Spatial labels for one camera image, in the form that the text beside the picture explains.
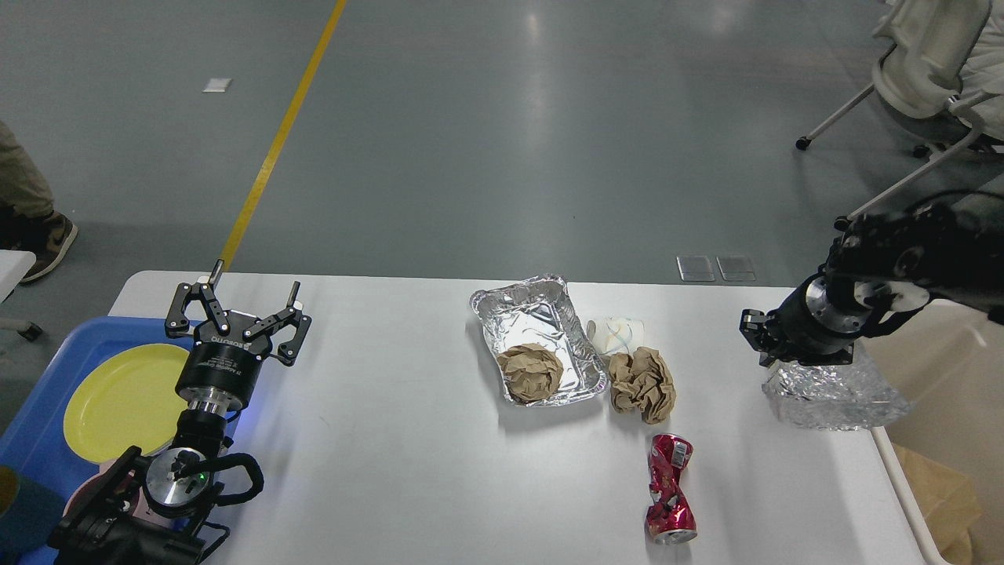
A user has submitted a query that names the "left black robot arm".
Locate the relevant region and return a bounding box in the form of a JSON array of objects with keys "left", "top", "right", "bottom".
[{"left": 48, "top": 260, "right": 312, "bottom": 564}]

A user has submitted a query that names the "yellow plate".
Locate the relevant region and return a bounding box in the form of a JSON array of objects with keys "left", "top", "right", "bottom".
[{"left": 62, "top": 344, "right": 189, "bottom": 464}]

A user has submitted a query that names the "blue plastic tray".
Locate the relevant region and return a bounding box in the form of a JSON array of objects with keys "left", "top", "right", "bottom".
[{"left": 0, "top": 316, "right": 264, "bottom": 565}]

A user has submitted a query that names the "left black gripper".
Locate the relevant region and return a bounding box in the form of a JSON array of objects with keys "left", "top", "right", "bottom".
[{"left": 164, "top": 261, "right": 312, "bottom": 413}]

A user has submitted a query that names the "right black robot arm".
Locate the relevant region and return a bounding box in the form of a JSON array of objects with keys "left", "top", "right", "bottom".
[{"left": 739, "top": 190, "right": 1003, "bottom": 367}]

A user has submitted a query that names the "aluminium foil tray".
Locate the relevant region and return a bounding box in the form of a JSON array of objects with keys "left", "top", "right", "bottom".
[{"left": 469, "top": 273, "right": 610, "bottom": 407}]

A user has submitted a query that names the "pink mug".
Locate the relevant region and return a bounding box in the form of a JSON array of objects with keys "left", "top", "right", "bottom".
[{"left": 62, "top": 459, "right": 116, "bottom": 517}]

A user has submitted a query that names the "crumpled brown paper ball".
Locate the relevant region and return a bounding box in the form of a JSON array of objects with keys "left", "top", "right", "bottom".
[{"left": 496, "top": 343, "right": 566, "bottom": 403}]

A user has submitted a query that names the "aluminium foil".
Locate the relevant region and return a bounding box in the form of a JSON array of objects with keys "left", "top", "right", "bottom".
[{"left": 761, "top": 345, "right": 914, "bottom": 432}]

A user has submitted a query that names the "metal floor plate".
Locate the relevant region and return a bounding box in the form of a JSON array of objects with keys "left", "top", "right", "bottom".
[
  {"left": 715, "top": 255, "right": 758, "bottom": 283},
  {"left": 675, "top": 255, "right": 716, "bottom": 283}
]

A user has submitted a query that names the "crumpled brown paper wad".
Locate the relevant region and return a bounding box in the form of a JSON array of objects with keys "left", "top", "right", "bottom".
[{"left": 607, "top": 346, "right": 677, "bottom": 425}]

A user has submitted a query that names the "brown paper bag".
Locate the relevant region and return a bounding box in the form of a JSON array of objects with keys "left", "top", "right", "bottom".
[{"left": 893, "top": 444, "right": 984, "bottom": 564}]

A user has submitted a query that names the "white side table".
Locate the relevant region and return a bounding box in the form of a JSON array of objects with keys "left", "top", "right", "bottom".
[{"left": 1, "top": 250, "right": 43, "bottom": 342}]

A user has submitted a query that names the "crushed red can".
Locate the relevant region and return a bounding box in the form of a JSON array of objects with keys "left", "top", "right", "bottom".
[{"left": 645, "top": 434, "right": 698, "bottom": 545}]

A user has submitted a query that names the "white office chair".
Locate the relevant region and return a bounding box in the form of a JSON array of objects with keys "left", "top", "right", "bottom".
[{"left": 795, "top": 1, "right": 1002, "bottom": 219}]

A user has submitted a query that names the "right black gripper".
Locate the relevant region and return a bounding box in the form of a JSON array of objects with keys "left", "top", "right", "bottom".
[{"left": 739, "top": 276, "right": 868, "bottom": 368}]

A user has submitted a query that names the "dark teal mug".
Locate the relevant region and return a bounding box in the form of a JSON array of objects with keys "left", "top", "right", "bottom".
[{"left": 1, "top": 465, "right": 66, "bottom": 564}]

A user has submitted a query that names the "beige plastic bin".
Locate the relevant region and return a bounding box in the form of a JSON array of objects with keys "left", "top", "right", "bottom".
[{"left": 858, "top": 300, "right": 1003, "bottom": 564}]

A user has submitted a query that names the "person in khaki trousers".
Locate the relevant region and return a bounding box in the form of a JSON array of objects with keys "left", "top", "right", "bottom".
[{"left": 1, "top": 122, "right": 79, "bottom": 285}]

